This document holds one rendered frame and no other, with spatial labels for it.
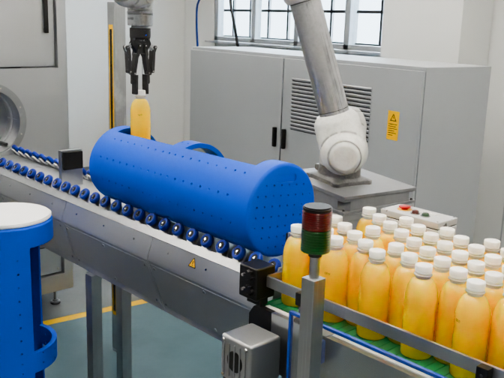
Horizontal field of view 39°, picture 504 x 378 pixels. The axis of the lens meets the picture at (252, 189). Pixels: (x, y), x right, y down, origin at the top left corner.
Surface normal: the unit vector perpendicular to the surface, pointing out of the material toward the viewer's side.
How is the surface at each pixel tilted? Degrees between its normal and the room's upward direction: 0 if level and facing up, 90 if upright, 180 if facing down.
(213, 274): 71
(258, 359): 90
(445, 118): 90
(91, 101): 90
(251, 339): 0
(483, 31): 90
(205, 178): 58
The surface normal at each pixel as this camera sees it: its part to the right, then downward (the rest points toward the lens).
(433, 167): 0.58, 0.21
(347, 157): -0.07, 0.36
